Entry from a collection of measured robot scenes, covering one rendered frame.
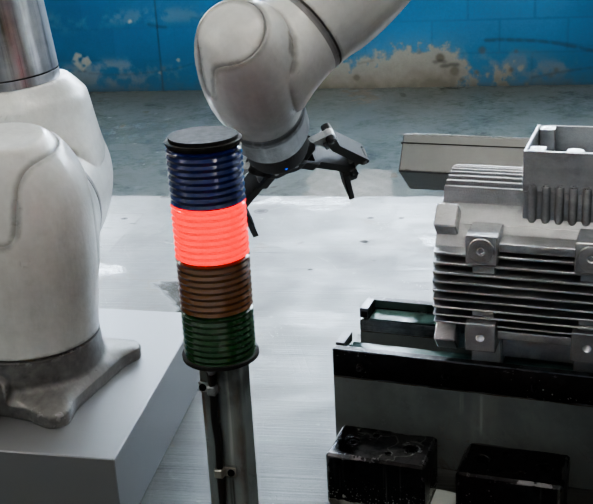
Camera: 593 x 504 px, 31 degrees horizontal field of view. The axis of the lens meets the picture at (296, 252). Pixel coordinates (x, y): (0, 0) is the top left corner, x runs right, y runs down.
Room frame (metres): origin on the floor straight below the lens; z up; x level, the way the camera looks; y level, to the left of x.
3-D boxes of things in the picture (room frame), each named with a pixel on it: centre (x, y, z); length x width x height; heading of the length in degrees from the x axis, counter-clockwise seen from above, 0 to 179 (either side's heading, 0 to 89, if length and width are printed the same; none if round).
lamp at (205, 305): (0.80, 0.07, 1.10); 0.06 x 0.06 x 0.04
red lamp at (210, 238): (0.80, 0.07, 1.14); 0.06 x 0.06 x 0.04
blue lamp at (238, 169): (0.80, 0.07, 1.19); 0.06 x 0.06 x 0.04
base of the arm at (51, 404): (1.03, 0.30, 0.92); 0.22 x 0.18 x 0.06; 159
